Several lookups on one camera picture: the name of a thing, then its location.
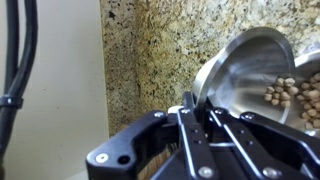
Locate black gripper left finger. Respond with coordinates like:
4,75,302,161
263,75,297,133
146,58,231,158
85,91,218,180

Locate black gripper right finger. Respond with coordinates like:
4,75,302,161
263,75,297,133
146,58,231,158
204,108,320,180

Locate chickpeas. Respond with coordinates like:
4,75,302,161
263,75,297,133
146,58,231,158
263,72,320,131

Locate large steel bowl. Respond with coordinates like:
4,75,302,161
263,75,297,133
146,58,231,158
192,26,296,125

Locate small steel bowl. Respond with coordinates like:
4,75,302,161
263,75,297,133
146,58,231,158
289,49,320,138

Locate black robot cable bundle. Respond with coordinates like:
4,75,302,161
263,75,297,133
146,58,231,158
0,0,38,180

